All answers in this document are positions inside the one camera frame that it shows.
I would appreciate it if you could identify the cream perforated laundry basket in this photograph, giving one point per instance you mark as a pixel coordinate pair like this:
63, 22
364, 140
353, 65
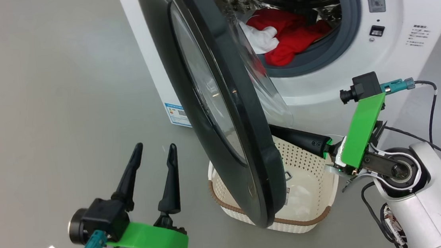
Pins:
310, 196

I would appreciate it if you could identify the teal right camera connector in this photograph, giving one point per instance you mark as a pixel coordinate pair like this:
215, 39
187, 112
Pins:
396, 85

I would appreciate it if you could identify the blue energy label sticker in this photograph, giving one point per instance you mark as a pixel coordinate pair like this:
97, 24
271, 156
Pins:
178, 115

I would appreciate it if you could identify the grey rubber door gasket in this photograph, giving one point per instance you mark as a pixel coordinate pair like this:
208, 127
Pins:
351, 16

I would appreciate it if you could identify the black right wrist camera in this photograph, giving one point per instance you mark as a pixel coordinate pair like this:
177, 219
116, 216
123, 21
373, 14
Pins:
365, 85

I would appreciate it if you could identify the black round glass washer door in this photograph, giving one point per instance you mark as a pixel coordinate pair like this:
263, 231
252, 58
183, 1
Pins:
218, 100

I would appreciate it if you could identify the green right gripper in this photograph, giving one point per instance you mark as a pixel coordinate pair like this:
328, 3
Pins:
363, 131

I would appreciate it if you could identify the red garment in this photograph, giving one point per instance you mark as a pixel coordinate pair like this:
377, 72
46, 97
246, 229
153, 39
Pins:
296, 37

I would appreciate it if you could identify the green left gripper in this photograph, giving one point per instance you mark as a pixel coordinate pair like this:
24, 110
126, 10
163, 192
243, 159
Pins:
150, 236

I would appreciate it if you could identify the white garment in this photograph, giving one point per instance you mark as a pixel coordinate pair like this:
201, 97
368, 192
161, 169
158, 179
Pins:
263, 40

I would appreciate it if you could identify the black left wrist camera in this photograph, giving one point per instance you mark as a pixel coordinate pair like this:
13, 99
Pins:
101, 218

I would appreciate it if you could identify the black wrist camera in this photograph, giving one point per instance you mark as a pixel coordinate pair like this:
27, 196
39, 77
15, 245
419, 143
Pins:
101, 218
365, 85

